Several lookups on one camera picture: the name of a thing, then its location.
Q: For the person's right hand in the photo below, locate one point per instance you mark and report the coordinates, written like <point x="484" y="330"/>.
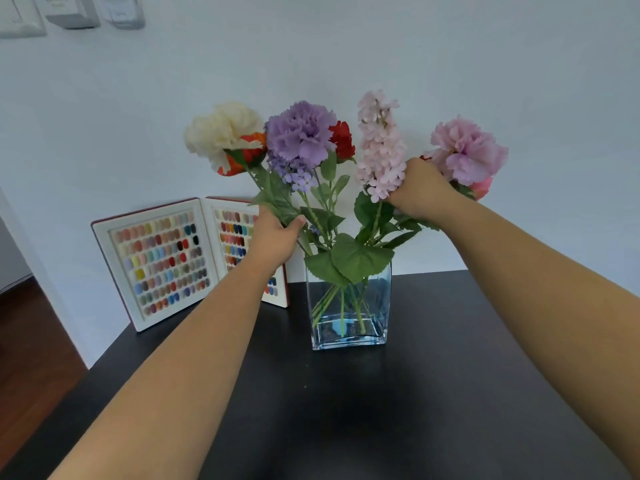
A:
<point x="425" y="192"/>

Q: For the person's left hand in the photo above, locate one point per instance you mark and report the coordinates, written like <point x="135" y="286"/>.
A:
<point x="270" y="242"/>

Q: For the person's right fingers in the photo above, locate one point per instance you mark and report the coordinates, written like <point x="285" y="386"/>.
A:
<point x="400" y="192"/>

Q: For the person's left thumb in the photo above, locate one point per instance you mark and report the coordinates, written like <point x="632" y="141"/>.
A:
<point x="296" y="224"/>

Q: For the pink artificial carnation flower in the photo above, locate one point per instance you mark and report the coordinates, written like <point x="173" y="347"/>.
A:
<point x="467" y="149"/>

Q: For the cream artificial carnation flower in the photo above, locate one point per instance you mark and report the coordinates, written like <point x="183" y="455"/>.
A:
<point x="220" y="129"/>

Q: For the person's right forearm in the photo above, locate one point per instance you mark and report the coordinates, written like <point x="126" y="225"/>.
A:
<point x="545" y="304"/>

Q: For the person's left forearm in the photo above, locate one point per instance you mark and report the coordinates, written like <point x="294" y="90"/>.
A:
<point x="180" y="374"/>

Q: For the small lilac hydrangea sprig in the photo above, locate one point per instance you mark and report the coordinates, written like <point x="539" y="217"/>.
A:
<point x="299" y="178"/>

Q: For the pale pink stock flower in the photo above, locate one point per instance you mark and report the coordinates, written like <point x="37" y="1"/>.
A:
<point x="381" y="144"/>

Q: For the red artificial flower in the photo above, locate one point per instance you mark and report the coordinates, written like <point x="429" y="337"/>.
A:
<point x="342" y="139"/>

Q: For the coral pink artificial flower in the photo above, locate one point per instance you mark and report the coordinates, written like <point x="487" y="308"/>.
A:
<point x="482" y="187"/>

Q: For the orange artificial flower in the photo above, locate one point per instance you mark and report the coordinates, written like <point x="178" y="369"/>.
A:
<point x="250" y="155"/>

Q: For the purple artificial carnation flower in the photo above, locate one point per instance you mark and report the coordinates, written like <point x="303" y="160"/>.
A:
<point x="300" y="132"/>

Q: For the clear square glass vase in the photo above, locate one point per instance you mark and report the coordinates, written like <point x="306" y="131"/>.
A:
<point x="350" y="319"/>

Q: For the nail colour sample book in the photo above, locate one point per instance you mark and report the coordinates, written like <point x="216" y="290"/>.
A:
<point x="165" y="259"/>

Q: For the clear wall cover plate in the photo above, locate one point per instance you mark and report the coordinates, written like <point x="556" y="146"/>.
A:
<point x="122" y="9"/>

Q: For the grey wall control box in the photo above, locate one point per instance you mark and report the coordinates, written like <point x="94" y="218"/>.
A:
<point x="67" y="9"/>

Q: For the white wall switch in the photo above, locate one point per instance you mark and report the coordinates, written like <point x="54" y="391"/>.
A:
<point x="17" y="14"/>

